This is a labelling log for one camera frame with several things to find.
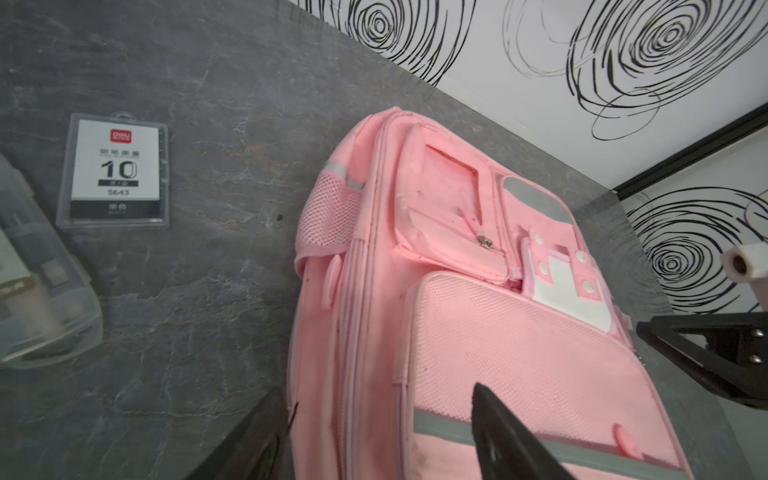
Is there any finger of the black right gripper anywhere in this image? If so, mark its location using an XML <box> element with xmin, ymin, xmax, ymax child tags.
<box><xmin>635</xmin><ymin>312</ymin><xmax>767</xmax><ymax>410</ymax></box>

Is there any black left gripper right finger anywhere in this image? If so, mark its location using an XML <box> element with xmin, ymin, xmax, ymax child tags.
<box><xmin>471</xmin><ymin>383</ymin><xmax>574</xmax><ymax>480</ymax></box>

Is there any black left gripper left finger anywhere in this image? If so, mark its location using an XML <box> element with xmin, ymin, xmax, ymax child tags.
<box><xmin>186</xmin><ymin>387</ymin><xmax>295</xmax><ymax>480</ymax></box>

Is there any pink student backpack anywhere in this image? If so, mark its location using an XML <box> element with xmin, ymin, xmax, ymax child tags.
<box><xmin>288</xmin><ymin>108</ymin><xmax>692</xmax><ymax>479</ymax></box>

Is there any clear plastic case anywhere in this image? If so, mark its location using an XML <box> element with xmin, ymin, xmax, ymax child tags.
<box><xmin>1</xmin><ymin>158</ymin><xmax>103</xmax><ymax>369</ymax></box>

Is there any small white card packet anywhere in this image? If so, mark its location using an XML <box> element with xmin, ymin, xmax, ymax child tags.
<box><xmin>56</xmin><ymin>112</ymin><xmax>170</xmax><ymax>229</ymax></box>

